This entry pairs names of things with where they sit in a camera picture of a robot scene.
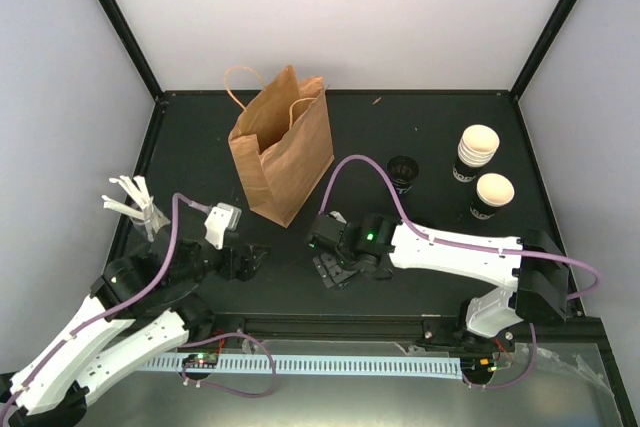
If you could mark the white wooden stirrers in glass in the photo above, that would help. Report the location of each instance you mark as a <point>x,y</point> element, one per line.
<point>146,217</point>

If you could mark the black front aluminium rail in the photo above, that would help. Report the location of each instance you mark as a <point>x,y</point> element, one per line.
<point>320,324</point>

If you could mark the black frame post right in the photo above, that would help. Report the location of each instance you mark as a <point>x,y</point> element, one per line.
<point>552,28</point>

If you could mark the black frame post left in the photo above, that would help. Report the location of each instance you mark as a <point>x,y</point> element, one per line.
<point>127,38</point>

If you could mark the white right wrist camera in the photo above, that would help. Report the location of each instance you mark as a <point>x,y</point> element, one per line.
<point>337,214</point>

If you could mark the left small circuit board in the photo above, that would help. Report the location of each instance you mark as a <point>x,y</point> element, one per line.
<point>200,360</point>

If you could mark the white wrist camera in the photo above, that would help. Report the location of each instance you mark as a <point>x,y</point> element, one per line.
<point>337,214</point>
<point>222,218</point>

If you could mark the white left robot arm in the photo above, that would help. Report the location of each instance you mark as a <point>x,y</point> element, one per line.
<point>143,305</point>

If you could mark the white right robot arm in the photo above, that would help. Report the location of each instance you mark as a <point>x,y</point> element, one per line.
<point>527,286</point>

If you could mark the stack of black paper cups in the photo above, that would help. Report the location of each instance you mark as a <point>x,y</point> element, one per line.
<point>477,146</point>

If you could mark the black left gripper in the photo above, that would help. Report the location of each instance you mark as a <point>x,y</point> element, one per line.
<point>248,269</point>

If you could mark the brown paper bag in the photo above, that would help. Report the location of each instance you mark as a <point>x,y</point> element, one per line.
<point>281,144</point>

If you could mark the white slotted cable duct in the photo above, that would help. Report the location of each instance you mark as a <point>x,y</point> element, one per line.
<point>316,365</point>

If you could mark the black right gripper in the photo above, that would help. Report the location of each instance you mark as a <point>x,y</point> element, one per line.
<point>330,272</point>

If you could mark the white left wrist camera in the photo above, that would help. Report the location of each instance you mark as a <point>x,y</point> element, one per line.
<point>222,218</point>

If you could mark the small circuit board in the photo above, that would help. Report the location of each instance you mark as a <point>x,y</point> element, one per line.
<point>486,364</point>
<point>200,360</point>

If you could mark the right small circuit board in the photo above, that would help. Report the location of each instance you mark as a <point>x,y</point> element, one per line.
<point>486,364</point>

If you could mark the black frame post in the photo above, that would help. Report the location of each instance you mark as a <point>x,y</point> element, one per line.
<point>552,28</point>
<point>127,38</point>

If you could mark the single black paper cup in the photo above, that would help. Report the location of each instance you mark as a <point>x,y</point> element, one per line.
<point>493,192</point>

